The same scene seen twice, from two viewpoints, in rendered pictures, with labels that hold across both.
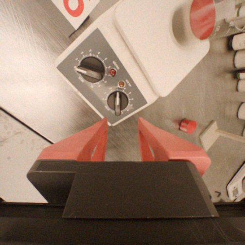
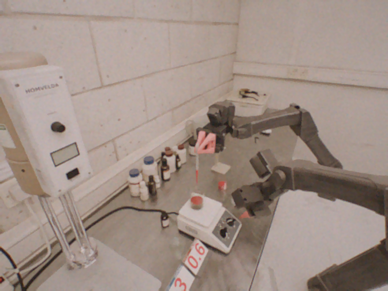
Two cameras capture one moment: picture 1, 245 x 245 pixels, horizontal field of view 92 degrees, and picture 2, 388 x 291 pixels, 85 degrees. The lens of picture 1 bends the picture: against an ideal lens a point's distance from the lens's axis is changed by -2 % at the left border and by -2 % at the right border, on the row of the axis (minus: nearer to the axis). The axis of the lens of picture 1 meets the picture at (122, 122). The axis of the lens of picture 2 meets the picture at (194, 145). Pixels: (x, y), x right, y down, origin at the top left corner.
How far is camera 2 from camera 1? 63 cm
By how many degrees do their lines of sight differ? 32
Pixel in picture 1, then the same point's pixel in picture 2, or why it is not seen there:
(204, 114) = (210, 177)
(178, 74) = (211, 201)
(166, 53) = (208, 208)
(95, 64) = (222, 232)
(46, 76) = (232, 257)
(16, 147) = (270, 262)
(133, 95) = (225, 216)
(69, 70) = (227, 242)
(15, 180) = (288, 261)
